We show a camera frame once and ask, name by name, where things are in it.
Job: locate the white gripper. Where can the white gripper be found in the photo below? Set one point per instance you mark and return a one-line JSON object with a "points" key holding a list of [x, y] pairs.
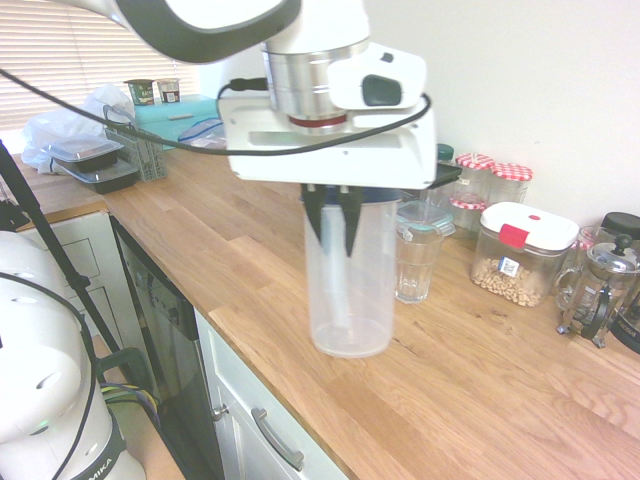
{"points": [[320, 157]]}

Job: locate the clear pitcher blue lid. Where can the clear pitcher blue lid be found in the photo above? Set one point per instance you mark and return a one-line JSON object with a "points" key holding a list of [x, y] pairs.
{"points": [[370, 280]]}

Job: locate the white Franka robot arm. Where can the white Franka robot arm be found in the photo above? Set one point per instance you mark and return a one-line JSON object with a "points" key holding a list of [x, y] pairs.
{"points": [[225, 20]]}

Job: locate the glass container teal clip lid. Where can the glass container teal clip lid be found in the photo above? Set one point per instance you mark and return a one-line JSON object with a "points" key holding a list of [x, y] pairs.
{"points": [[430, 217]]}

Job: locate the clear drinking glass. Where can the clear drinking glass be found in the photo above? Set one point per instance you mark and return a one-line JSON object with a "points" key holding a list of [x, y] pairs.
{"points": [[417, 265]]}

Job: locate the square container black lid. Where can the square container black lid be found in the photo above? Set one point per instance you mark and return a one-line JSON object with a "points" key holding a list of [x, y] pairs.
{"points": [[447, 172]]}

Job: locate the clear bottle dark green lid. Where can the clear bottle dark green lid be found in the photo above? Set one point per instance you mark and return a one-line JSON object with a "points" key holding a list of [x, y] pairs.
{"points": [[445, 151]]}

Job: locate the small jar red checkered lid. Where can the small jar red checkered lid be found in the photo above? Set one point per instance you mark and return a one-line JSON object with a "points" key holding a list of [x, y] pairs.
{"points": [[467, 215]]}

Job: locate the tall jar red checkered lid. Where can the tall jar red checkered lid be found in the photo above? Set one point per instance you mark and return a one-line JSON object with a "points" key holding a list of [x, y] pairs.
{"points": [[475, 172], [512, 187]]}

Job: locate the clear zip bag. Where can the clear zip bag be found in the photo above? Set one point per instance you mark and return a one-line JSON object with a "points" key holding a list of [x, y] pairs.
{"points": [[202, 132]]}

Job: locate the teal box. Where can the teal box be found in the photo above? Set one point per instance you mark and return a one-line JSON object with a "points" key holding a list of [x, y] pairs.
{"points": [[165, 117]]}

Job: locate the grey cutlery drainer basket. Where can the grey cutlery drainer basket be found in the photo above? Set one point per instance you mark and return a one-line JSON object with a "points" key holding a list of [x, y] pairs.
{"points": [[145, 155]]}

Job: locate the cereal container white lid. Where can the cereal container white lid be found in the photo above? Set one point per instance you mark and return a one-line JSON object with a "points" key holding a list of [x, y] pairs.
{"points": [[525, 260]]}

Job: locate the black dishwasher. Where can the black dishwasher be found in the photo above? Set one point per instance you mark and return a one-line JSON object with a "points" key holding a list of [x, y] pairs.
{"points": [[165, 325]]}

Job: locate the brown yoghurt cup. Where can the brown yoghurt cup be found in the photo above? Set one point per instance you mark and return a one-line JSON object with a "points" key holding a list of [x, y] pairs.
{"points": [[169, 91]]}

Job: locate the pale kitchen cabinet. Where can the pale kitchen cabinet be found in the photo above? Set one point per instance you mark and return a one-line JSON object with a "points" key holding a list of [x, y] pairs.
{"points": [[240, 400]]}

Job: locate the silver cabinet knob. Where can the silver cabinet knob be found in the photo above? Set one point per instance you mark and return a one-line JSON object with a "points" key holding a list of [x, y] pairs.
{"points": [[220, 412]]}

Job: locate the green yoghurt cup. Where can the green yoghurt cup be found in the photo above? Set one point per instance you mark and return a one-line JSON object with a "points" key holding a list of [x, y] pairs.
{"points": [[140, 92]]}

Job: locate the black food container clear lid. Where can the black food container clear lid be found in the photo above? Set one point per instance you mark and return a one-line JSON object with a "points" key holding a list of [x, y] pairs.
{"points": [[82, 150], [105, 177]]}

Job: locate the green metal clamp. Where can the green metal clamp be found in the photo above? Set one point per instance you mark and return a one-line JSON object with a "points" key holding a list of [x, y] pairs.
{"points": [[122, 360]]}

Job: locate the small glass jar red lid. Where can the small glass jar red lid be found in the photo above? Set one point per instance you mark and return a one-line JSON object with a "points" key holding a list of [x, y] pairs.
{"points": [[586, 247]]}

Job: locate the glass French press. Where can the glass French press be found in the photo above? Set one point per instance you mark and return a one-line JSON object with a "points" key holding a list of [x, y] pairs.
{"points": [[600, 285]]}

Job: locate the glass jar black lid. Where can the glass jar black lid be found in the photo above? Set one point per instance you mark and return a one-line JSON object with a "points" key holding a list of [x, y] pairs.
{"points": [[622, 222]]}

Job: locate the white plastic bag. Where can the white plastic bag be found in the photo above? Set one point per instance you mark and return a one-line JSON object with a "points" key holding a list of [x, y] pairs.
{"points": [[55, 125]]}

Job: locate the white window blinds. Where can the white window blinds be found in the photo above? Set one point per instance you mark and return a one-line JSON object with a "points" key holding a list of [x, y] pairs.
{"points": [[60, 60]]}

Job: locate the black coffee canister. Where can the black coffee canister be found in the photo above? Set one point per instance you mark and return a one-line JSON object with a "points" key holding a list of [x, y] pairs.
{"points": [[629, 330]]}

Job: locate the black camera tripod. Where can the black camera tripod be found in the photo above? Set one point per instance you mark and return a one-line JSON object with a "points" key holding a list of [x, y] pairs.
{"points": [[55, 250]]}

